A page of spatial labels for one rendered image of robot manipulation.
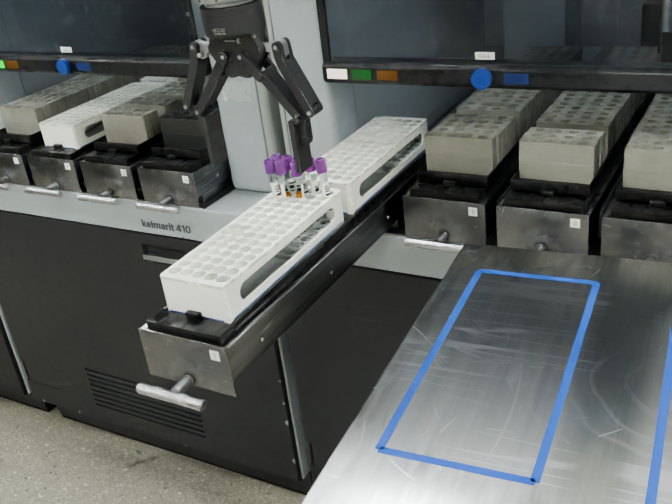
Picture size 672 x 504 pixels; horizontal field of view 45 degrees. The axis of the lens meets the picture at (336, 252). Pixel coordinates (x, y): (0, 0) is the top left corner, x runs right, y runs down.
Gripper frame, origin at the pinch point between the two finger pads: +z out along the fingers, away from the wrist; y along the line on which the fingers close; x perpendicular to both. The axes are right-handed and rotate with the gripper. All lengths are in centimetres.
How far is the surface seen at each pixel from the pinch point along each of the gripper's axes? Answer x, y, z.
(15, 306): 23, -98, 56
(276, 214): 1.3, 0.1, 9.0
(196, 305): -18.3, 0.3, 11.8
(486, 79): 28.7, 21.3, -2.0
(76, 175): 24, -64, 18
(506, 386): -19.6, 39.3, 13.2
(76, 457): 17, -87, 95
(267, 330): -13.8, 6.7, 17.0
